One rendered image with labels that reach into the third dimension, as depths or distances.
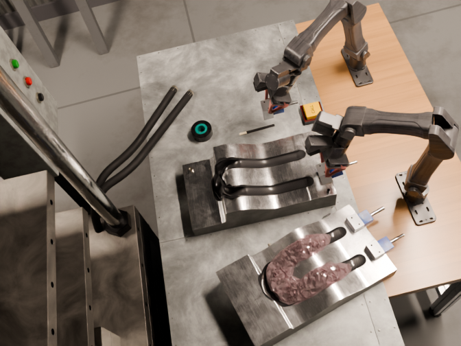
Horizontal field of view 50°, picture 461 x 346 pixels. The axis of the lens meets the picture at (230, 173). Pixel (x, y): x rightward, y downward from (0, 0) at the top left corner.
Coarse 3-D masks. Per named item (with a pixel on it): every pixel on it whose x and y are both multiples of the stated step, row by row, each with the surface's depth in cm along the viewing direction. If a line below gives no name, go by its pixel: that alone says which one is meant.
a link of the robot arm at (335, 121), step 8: (320, 112) 149; (320, 120) 147; (328, 120) 148; (336, 120) 148; (312, 128) 151; (320, 128) 150; (328, 128) 149; (336, 128) 147; (344, 128) 143; (352, 128) 142; (328, 136) 151; (344, 136) 145; (352, 136) 143
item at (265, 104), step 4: (264, 100) 178; (268, 100) 178; (296, 100) 179; (264, 104) 177; (268, 104) 177; (288, 104) 179; (292, 104) 179; (264, 108) 177; (268, 108) 176; (272, 108) 178; (264, 112) 176; (276, 112) 178; (280, 112) 179; (264, 116) 179; (268, 116) 179; (272, 116) 180
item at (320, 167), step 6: (324, 162) 166; (354, 162) 164; (318, 168) 165; (324, 168) 164; (318, 174) 164; (324, 174) 163; (336, 174) 164; (342, 174) 165; (324, 180) 165; (330, 180) 166
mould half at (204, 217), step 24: (240, 144) 176; (264, 144) 179; (288, 144) 177; (240, 168) 171; (264, 168) 174; (288, 168) 173; (312, 168) 171; (192, 192) 176; (288, 192) 169; (312, 192) 167; (336, 192) 166; (192, 216) 172; (216, 216) 171; (240, 216) 167; (264, 216) 171
